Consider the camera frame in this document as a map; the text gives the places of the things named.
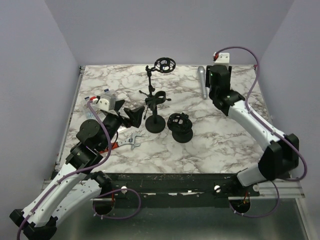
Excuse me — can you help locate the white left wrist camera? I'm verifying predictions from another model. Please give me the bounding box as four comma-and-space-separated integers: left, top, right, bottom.
96, 92, 117, 112

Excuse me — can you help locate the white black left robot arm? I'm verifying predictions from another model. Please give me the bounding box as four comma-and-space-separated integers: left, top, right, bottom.
9, 97, 145, 240

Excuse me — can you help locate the clear plastic screw box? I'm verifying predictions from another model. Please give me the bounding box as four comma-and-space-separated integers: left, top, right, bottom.
80, 88, 126, 121

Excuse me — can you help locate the aluminium extrusion rail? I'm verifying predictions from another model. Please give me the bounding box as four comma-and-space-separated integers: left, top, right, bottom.
228, 177, 306, 201

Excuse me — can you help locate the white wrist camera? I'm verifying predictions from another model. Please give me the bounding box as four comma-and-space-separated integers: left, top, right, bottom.
96, 92, 117, 112
213, 52, 230, 68

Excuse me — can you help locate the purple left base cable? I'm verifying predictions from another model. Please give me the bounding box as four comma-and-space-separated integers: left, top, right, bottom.
92, 187, 142, 221

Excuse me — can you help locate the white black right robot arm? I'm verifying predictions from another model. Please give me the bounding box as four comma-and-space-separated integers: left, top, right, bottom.
205, 64, 299, 196

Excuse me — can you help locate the black front mounting rail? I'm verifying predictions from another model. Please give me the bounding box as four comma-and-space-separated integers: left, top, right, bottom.
51, 171, 292, 210

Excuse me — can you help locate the black round-base clip stand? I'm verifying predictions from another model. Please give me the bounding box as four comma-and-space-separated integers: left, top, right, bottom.
145, 90, 167, 134

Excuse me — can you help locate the silver grey microphone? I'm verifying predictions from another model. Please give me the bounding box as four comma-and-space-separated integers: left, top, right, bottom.
197, 66, 208, 100

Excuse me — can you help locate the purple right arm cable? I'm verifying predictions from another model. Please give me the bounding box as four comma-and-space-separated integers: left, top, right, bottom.
216, 46, 308, 218

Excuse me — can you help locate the black tripod shock mount stand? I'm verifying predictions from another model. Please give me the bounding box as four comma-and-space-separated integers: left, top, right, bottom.
139, 57, 176, 110

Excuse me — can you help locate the black shock mount round stand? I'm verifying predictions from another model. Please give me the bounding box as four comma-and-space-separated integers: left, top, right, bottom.
167, 112, 193, 144

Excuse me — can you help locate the orange handled adjustable wrench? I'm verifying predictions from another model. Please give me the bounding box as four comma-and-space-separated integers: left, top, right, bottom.
111, 133, 141, 150

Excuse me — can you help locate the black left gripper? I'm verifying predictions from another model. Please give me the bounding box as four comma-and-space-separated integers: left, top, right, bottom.
100, 100, 145, 151

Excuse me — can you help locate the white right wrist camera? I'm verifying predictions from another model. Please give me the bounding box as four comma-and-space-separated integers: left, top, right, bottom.
213, 52, 230, 68

